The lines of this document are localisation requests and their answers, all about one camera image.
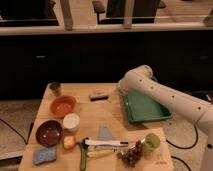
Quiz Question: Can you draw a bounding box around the white round container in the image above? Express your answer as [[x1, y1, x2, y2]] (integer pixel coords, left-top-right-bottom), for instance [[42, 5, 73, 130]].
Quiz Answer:
[[63, 113, 80, 133]]

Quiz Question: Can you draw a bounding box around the purple grape bunch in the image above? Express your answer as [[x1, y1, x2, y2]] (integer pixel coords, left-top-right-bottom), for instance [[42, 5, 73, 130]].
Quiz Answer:
[[117, 141, 143, 167]]

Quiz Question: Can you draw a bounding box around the orange bowl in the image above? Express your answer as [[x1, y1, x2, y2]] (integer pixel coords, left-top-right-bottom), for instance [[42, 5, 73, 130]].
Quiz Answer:
[[49, 96, 76, 118]]

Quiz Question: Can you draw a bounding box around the blue sponge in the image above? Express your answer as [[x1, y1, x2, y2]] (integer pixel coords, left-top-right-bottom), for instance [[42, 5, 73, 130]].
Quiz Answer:
[[33, 146, 57, 165]]

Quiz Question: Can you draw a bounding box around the dark red bowl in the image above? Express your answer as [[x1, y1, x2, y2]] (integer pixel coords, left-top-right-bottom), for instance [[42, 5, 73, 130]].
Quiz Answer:
[[35, 120, 63, 147]]

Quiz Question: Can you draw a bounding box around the black floor cable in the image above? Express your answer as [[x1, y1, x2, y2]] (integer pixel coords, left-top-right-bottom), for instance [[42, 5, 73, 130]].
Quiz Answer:
[[165, 124, 200, 171]]

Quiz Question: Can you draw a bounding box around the yellow onion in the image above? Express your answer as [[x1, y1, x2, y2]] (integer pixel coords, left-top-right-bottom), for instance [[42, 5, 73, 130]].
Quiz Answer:
[[63, 136, 76, 150]]

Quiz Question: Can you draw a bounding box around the green plastic tray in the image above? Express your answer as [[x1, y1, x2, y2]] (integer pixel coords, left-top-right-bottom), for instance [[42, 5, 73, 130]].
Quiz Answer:
[[119, 84, 172, 124]]

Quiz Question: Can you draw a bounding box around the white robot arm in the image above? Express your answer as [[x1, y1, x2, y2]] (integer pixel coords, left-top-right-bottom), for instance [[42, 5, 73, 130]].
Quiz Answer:
[[118, 65, 213, 171]]

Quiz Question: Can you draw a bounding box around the white marker pen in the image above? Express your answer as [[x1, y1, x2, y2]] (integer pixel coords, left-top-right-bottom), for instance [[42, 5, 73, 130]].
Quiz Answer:
[[85, 139, 129, 147]]

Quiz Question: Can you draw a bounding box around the green apple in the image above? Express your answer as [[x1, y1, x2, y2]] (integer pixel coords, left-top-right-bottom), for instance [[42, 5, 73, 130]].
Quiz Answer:
[[144, 133, 160, 151]]

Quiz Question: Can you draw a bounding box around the blue grey cloth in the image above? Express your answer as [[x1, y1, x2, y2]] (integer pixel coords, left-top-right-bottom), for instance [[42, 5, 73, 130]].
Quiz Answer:
[[95, 126, 114, 150]]

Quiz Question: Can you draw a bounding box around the yellow corn cob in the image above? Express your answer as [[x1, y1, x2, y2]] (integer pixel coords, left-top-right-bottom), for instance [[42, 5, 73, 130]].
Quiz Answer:
[[87, 150, 114, 158]]

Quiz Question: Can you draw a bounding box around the black whiteboard eraser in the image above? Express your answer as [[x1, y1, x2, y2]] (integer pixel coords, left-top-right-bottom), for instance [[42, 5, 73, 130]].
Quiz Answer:
[[89, 93, 109, 101]]

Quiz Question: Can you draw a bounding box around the green cucumber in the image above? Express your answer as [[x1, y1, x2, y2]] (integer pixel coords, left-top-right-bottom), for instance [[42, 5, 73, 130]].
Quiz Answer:
[[78, 139, 88, 171]]

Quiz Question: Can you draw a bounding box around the dark metal cup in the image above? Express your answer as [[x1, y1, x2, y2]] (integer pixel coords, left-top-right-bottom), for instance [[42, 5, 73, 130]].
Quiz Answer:
[[49, 82, 61, 97]]

